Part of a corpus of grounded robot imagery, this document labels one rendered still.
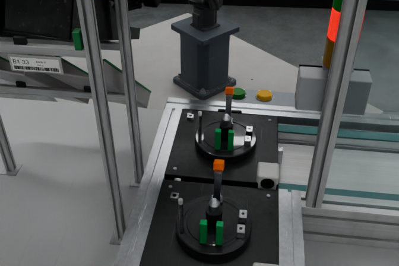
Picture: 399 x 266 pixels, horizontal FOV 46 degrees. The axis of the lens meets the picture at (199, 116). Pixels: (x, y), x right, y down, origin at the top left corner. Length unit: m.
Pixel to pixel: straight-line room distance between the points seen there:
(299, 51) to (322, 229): 2.60
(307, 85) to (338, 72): 0.07
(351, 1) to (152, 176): 0.55
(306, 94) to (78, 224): 0.57
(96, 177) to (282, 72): 0.72
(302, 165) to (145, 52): 0.78
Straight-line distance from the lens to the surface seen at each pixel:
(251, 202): 0.95
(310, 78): 0.82
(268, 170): 0.99
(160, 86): 1.48
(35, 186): 1.20
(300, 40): 3.70
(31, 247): 1.07
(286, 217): 0.95
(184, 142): 1.08
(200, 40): 1.31
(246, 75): 1.54
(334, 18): 0.78
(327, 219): 1.00
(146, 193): 0.99
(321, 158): 0.89
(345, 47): 0.77
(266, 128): 1.13
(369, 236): 1.05
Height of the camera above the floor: 1.66
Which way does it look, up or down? 36 degrees down
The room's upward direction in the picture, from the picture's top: straight up
